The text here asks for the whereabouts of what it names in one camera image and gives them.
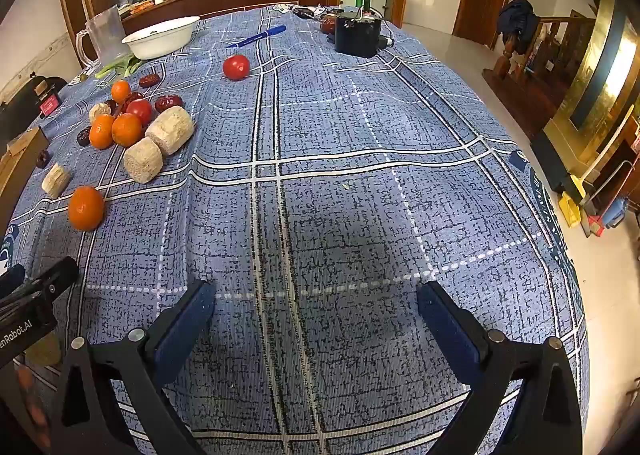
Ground shallow cardboard box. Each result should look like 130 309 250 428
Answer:
0 127 50 218

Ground tangled cables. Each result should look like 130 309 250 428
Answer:
274 2 331 20

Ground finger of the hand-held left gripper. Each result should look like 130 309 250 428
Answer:
0 256 80 323
0 262 27 297

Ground blue bucket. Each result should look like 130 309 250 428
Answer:
602 200 628 230

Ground red tomato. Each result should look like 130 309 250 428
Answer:
126 99 153 126
222 55 251 82

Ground blue pen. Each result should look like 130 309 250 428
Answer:
227 25 287 48

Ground white enamel basin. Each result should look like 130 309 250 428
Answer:
121 16 201 60

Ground clear glass pitcher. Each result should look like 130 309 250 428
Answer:
76 5 132 70

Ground black electronic device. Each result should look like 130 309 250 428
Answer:
334 0 396 57

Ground black jar red label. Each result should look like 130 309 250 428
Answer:
29 76 68 118

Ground white yam piece front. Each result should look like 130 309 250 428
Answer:
41 163 72 199

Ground gold framed panel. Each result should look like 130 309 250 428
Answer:
530 0 640 196

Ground dark jacket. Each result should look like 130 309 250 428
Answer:
497 0 542 56

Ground yellow dustpan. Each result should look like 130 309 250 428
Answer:
557 175 591 228

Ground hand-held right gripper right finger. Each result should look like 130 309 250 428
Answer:
416 280 585 455

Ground white yam piece back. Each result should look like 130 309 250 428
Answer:
145 106 195 156

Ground blue plaid tablecloth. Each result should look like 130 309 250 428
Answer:
0 5 593 455

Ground wooden stair railing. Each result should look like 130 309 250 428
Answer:
482 10 596 136

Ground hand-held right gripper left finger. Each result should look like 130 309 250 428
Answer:
50 279 217 455

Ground green leafy vegetable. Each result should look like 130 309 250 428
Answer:
95 54 146 80

